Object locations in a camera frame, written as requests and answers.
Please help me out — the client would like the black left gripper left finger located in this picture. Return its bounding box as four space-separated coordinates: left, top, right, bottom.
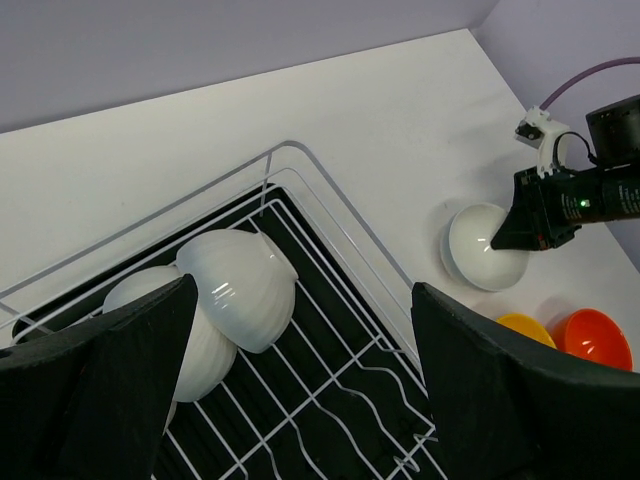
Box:
1 275 198 479

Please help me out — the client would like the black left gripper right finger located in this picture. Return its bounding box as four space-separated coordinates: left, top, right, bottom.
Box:
411 283 639 479

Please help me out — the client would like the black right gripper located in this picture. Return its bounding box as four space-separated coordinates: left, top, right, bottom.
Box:
491 168 605 251

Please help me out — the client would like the white ribbed ceramic bowl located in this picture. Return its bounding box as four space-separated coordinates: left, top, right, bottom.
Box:
176 229 299 354

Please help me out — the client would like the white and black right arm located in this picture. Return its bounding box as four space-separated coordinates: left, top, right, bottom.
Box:
491 96 639 251

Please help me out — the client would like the yellow plastic bowl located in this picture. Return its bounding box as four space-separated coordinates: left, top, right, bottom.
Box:
496 313 556 349

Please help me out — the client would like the orange plastic bowl right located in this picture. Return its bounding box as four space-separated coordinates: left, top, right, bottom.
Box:
550 308 633 371

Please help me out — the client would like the black drip tray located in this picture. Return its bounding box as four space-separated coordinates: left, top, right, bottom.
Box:
12 184 445 479

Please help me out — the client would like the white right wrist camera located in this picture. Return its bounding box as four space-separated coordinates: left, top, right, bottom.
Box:
515 106 572 178

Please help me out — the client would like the white wire dish rack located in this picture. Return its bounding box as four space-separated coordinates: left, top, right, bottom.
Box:
1 141 445 479

